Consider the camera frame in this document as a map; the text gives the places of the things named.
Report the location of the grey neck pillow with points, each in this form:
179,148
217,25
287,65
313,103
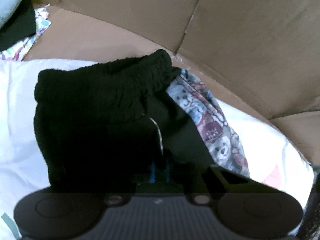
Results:
10,0

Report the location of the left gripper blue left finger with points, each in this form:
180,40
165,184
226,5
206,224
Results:
152,178

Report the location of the black cloth under neck pillow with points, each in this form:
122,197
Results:
21,25

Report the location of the black bear pattern garment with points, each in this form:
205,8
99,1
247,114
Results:
100,128

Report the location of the cream bear print quilt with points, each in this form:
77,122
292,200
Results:
214,203

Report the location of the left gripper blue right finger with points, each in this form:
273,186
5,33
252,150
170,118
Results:
167,173

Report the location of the brown cardboard box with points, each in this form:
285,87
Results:
261,56

